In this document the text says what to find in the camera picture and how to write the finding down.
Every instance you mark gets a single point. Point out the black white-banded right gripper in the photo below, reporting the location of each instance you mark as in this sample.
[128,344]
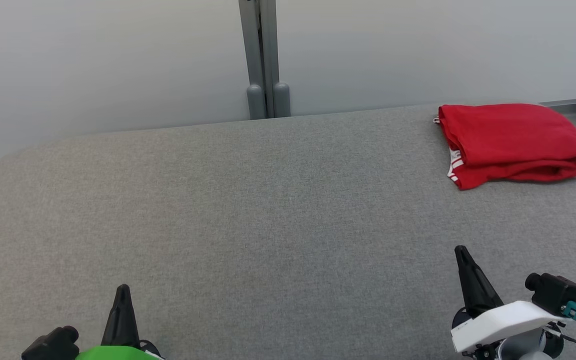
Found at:
[503,322]

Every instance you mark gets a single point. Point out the grey partition post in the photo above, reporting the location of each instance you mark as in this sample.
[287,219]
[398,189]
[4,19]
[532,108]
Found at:
[265,55]

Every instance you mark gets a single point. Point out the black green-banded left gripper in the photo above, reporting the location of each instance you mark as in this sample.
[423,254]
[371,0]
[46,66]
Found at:
[118,353]

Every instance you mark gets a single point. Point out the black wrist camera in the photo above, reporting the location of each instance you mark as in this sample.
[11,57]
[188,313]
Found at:
[555,292]
[50,345]

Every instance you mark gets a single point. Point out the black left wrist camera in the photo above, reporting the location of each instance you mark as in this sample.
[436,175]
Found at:
[50,345]

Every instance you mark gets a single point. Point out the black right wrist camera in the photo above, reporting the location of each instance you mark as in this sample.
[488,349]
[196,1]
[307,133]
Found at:
[555,292]

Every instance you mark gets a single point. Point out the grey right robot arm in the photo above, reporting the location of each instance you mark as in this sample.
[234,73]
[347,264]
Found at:
[530,345]

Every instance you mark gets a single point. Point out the red white-sleeved jersey shirt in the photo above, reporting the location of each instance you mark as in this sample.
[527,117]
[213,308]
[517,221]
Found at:
[513,140]

